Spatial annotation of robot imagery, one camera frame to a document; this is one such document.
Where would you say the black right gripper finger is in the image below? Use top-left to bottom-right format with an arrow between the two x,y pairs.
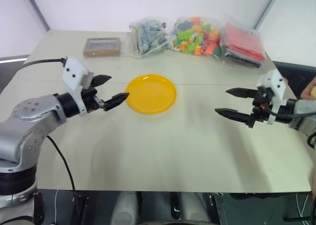
214,108 -> 255,129
225,87 -> 260,99

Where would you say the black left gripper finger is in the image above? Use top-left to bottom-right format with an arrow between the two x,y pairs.
103,92 -> 130,112
92,74 -> 112,88

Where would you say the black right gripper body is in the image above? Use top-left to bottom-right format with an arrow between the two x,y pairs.
250,86 -> 275,123

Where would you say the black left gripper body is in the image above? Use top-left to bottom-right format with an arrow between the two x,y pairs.
80,73 -> 107,113

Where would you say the yellow plastic plate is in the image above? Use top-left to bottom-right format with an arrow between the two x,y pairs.
125,74 -> 178,115

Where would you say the person's bare hand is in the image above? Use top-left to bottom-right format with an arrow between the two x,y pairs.
300,75 -> 316,100

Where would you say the brown framed box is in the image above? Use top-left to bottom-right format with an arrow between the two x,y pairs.
82,37 -> 123,58

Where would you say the plastic bag of red sheets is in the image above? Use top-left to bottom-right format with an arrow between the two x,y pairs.
219,21 -> 268,69

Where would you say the plastic bag of dark parts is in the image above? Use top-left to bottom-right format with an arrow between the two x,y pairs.
129,17 -> 174,58

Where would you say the plastic bag of colourful blocks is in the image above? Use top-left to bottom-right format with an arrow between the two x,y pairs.
169,16 -> 222,58

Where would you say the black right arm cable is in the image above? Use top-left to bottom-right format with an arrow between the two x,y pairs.
260,104 -> 316,118

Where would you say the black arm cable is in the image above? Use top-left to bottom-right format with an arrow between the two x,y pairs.
260,104 -> 316,118
23,58 -> 68,68

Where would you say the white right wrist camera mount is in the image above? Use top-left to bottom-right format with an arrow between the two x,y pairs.
257,69 -> 288,126

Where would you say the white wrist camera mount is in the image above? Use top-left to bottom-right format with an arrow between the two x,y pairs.
257,69 -> 288,126
61,56 -> 95,117

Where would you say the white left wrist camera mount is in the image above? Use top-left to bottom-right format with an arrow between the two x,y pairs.
61,56 -> 95,117

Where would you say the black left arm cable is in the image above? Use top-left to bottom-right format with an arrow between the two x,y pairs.
23,58 -> 68,68

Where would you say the black hanging cable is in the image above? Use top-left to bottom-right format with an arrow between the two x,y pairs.
46,134 -> 78,225

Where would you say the grey metal frame post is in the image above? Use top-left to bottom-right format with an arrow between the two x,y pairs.
16,0 -> 51,31
251,0 -> 283,30

